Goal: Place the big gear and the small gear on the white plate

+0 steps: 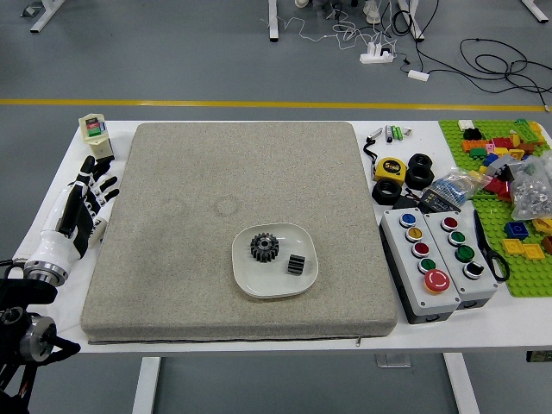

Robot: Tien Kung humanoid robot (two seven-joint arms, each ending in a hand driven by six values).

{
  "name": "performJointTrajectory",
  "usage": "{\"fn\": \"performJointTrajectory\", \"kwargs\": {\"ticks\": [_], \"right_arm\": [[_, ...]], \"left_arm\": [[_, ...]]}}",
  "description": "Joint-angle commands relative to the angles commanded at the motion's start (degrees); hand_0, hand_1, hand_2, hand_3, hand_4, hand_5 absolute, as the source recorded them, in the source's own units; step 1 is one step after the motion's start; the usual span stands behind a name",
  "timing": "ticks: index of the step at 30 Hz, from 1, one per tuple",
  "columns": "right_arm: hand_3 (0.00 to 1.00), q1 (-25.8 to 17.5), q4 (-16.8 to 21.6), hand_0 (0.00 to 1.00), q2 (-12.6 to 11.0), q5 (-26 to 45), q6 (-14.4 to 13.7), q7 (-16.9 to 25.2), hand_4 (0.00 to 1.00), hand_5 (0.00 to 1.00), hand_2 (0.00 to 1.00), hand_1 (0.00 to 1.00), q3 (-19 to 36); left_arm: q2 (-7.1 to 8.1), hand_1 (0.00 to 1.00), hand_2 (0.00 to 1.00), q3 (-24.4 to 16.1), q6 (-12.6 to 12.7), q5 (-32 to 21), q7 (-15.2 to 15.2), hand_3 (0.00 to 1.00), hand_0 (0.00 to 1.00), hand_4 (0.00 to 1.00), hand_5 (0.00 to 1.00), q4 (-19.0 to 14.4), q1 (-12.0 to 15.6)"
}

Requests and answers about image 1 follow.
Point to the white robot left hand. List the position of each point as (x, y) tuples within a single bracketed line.
[(64, 224)]

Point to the big black gear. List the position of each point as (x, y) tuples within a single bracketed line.
[(264, 248)]

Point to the small black gear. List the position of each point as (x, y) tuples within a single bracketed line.
[(295, 265)]

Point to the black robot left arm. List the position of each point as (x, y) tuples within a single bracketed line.
[(21, 328)]

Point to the big black nut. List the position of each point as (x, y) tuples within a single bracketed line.
[(413, 160), (412, 177), (378, 194)]

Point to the five-button grey control box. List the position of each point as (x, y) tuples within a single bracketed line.
[(412, 280)]

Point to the four-button grey control box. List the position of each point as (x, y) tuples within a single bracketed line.
[(485, 280)]

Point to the white pipe with writing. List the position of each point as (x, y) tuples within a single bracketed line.
[(102, 226)]

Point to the white table leg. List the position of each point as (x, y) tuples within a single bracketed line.
[(146, 384), (461, 384)]

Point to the grey-brown mat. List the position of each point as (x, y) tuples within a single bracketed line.
[(259, 172)]

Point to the white desk leg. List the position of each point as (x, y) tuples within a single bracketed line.
[(45, 17), (537, 9), (274, 19), (414, 19)]

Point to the white square plate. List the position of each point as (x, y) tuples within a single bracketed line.
[(276, 282)]

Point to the yellow tape measure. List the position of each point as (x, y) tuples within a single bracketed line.
[(390, 169)]

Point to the black and white battery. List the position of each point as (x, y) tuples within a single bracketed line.
[(388, 133)]

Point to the black flat pouch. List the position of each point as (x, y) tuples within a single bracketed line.
[(405, 202)]

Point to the green battery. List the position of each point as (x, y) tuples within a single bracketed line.
[(400, 133), (394, 131)]

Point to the white power strip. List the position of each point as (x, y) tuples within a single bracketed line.
[(375, 56)]

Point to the black flat device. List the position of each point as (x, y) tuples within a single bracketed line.
[(437, 202)]

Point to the white power adapter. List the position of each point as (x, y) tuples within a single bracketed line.
[(418, 75)]

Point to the clear bag of blue parts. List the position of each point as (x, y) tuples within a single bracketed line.
[(453, 187)]

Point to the white toy brick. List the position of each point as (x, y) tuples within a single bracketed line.
[(466, 125)]

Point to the orange toy brick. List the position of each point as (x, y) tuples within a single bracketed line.
[(472, 145)]

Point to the black toy brick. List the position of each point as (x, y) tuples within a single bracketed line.
[(472, 133)]

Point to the black scissors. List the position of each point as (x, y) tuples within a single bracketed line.
[(486, 246)]

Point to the big red toy brick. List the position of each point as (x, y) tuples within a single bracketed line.
[(496, 186)]

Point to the yellow flat toy brick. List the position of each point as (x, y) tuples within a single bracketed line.
[(513, 246), (533, 251)]

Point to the blue square toy brick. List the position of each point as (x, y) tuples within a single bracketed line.
[(516, 230)]

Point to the green brick baseplate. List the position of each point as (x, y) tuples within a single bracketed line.
[(526, 276)]

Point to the clear bag of metal nuts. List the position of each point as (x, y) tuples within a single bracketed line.
[(532, 194)]

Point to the long green toy brick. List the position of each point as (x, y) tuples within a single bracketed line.
[(526, 129)]

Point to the beige switch box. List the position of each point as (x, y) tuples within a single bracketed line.
[(92, 129)]

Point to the grey table bracket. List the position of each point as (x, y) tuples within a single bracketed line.
[(392, 360)]

